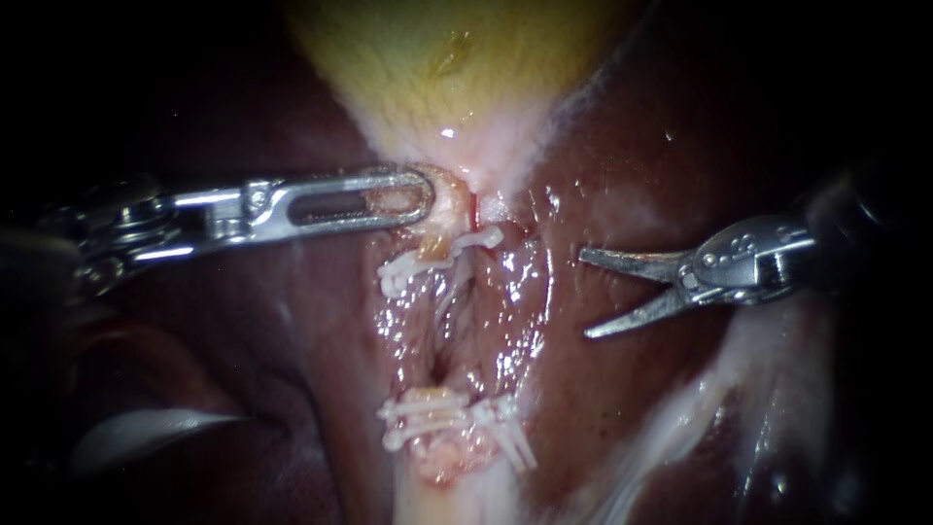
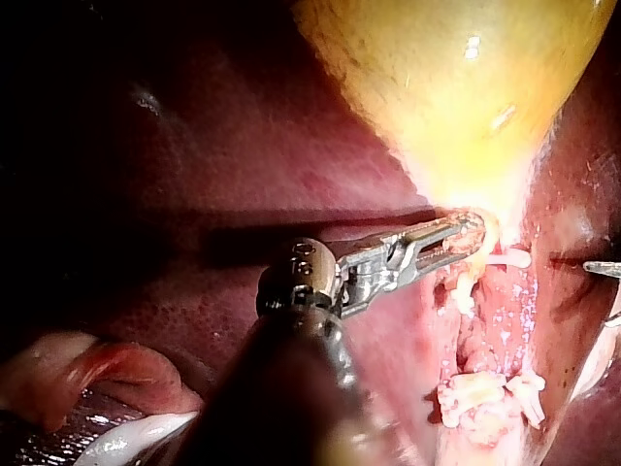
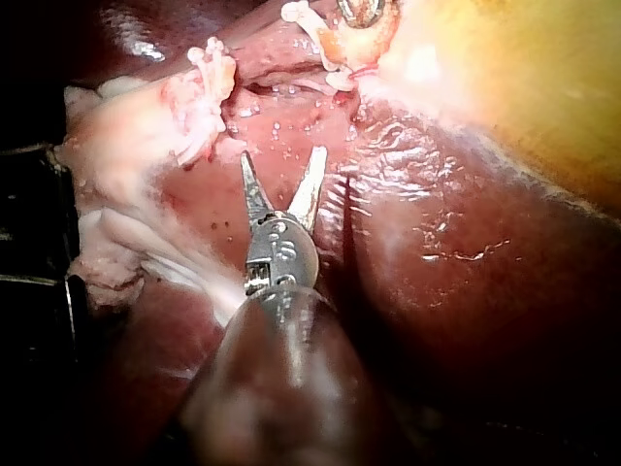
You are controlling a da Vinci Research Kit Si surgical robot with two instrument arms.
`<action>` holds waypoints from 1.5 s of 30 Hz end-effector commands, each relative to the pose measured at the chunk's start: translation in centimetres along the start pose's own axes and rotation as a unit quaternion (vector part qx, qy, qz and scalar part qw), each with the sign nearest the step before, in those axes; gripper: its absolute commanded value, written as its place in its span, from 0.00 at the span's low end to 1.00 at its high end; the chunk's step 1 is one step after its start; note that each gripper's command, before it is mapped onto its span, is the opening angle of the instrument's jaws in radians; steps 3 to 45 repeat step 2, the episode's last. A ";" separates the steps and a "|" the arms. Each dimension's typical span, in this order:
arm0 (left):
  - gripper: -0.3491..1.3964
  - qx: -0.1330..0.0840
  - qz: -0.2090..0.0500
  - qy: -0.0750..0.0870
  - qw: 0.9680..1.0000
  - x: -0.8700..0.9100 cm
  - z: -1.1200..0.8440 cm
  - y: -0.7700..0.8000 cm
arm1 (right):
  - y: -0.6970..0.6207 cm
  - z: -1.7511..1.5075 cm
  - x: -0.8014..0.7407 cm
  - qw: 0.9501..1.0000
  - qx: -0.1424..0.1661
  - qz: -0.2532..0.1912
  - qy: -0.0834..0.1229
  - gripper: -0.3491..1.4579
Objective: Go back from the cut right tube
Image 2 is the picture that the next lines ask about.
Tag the right arm instrument jaw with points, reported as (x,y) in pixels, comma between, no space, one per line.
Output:
(604,268)
(615,320)

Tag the left arm instrument jaw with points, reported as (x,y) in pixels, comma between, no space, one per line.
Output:
(436,256)
(439,229)

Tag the left arm instrument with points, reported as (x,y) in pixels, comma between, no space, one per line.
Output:
(303,272)

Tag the gallbladder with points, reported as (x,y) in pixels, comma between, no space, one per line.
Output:
(451,97)

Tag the dark left arm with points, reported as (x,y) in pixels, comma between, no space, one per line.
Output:
(286,398)

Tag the thin tube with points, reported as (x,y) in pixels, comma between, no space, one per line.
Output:
(492,237)

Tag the white clip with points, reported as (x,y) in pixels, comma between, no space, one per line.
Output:
(528,390)
(468,395)
(513,259)

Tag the dark red liver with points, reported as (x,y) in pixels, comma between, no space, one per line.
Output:
(233,165)

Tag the pale fatty tissue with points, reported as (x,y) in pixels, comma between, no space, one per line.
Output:
(487,429)
(121,361)

